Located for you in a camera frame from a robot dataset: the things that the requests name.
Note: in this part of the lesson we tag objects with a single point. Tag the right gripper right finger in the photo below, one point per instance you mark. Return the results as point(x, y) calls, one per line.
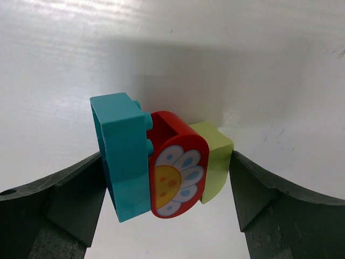
point(281, 219)

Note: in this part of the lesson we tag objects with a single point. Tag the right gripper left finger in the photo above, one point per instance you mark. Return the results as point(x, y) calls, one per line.
point(55, 216)

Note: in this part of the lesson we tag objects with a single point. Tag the lime lego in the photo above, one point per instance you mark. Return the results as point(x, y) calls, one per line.
point(221, 148)

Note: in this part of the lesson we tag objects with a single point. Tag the blue long lego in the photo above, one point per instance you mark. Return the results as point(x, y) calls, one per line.
point(121, 128)

